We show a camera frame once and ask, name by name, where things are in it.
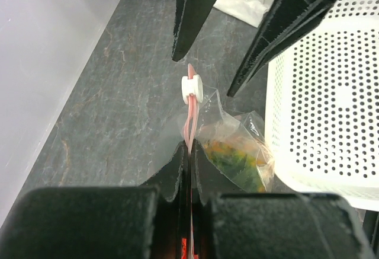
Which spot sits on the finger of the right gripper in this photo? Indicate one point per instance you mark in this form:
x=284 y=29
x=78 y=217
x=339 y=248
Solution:
x=285 y=23
x=190 y=16

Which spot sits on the white perforated plastic basket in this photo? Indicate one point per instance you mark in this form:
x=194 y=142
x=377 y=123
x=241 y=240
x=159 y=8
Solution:
x=321 y=119

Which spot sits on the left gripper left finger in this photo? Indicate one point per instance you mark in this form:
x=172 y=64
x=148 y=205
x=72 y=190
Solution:
x=172 y=219

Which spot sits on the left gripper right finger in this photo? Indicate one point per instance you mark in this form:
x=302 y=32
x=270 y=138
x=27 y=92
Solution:
x=206 y=181

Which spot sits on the orange toy pineapple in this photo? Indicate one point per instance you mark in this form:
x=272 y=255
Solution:
x=239 y=166

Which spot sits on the clear zip top bag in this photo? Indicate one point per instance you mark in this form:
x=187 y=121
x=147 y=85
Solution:
x=238 y=224

